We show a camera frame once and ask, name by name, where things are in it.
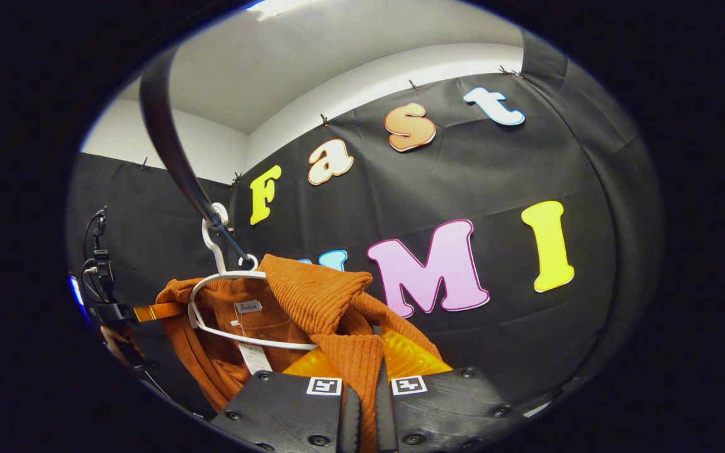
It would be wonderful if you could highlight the black metal clothes rack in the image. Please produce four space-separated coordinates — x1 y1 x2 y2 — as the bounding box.
139 47 256 265

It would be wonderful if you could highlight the orange corduroy jacket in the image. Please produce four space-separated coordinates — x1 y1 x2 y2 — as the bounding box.
155 254 445 453

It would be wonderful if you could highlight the black backdrop cloth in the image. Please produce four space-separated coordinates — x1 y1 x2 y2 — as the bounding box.
65 28 662 416

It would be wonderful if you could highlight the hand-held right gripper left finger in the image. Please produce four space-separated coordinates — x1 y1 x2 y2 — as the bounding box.
207 345 361 453

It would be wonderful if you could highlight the white plastic clothes hanger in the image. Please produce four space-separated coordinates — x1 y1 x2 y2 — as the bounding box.
188 203 319 352

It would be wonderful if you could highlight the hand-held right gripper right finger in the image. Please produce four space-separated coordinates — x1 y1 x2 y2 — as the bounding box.
374 327 530 453

